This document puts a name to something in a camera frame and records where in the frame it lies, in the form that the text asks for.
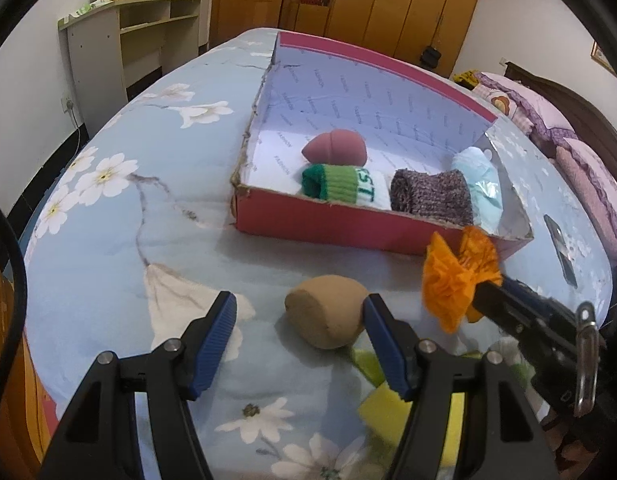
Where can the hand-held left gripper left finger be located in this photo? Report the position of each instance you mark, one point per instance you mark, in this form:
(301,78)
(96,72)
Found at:
(213,345)

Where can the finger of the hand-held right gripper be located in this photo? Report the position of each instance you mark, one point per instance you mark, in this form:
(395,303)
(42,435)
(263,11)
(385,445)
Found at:
(508,305)

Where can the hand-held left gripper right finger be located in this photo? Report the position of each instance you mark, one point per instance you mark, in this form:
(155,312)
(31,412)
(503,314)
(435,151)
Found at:
(388,350)

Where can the orange ruffled cloth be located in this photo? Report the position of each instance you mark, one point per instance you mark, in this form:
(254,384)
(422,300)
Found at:
(448,280)

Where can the tan makeup sponge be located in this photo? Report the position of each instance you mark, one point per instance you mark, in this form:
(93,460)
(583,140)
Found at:
(326,315)

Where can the red cardboard box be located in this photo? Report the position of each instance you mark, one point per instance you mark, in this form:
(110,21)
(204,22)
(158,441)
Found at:
(338,230)

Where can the yellow sponge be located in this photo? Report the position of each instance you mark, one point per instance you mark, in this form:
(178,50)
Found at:
(383,412)

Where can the black smartphone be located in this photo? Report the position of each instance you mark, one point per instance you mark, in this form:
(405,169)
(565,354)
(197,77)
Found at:
(560,250)

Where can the light blue plastic packet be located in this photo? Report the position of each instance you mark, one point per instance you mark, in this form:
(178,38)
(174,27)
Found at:
(481,195)

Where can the blue floral bed sheet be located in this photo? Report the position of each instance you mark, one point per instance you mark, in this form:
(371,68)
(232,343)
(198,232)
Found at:
(138,240)

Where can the purple grey knitted sock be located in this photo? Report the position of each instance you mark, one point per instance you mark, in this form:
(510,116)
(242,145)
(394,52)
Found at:
(428,197)

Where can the pink ruffled pillow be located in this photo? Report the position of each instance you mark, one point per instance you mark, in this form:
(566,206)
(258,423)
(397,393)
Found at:
(533,105)
(593,185)

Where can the green white rolled sock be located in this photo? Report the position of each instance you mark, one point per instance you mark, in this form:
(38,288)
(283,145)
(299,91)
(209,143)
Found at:
(338,185)

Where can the orange wooden nightstand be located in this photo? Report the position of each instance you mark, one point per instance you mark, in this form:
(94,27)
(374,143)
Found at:
(13,385)

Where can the pink makeup sponge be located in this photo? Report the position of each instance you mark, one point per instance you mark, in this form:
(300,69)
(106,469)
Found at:
(336,147)

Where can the dark wooden headboard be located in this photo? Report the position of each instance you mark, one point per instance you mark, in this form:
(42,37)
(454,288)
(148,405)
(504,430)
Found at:
(583,105)

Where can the yellow black cloth item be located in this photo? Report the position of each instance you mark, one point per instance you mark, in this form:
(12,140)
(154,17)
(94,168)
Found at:
(463,79)

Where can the black hanging bag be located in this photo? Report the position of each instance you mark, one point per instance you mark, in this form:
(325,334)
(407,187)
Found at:
(431,56)

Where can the beige shelf desk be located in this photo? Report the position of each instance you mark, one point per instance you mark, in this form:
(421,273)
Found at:
(93,60)

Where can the wooden wardrobe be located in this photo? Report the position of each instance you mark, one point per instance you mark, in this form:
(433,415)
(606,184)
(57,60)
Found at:
(388,5)

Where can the green white packet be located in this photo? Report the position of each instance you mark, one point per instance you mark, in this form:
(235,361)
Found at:
(88,9)

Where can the framed wall picture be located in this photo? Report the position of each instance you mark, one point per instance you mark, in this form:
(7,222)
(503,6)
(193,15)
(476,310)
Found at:
(602,56)

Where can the white wall outlet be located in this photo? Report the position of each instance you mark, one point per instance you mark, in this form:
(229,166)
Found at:
(68,105)

